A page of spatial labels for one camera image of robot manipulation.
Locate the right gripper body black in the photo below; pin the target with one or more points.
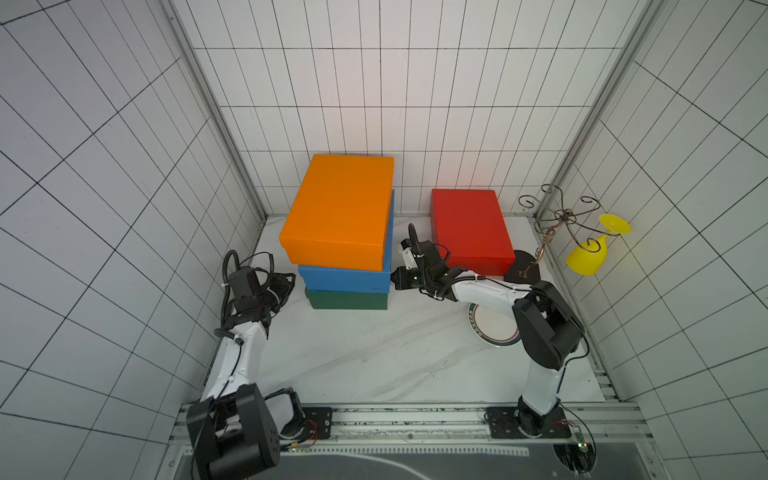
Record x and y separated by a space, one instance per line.
424 267

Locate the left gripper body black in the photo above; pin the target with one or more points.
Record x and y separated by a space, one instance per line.
275 292

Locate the blue shoebox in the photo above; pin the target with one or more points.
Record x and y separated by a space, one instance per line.
351 280

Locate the green shoebox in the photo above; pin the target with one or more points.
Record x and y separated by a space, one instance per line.
334 300

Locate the red shoebox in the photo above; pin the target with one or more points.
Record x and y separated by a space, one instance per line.
470 225

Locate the orange shoebox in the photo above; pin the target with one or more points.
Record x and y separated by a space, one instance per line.
340 215

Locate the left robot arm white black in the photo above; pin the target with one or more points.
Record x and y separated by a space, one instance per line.
235 430

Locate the white plate striped rim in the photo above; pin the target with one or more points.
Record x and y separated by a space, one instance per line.
494 328

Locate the yellow plastic wine glass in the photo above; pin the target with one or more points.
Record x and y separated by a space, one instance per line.
589 256

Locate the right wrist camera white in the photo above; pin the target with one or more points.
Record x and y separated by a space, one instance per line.
407 255

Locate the metal wire cup stand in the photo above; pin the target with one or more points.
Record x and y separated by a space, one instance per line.
548 221

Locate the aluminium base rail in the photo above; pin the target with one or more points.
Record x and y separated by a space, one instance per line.
424 424

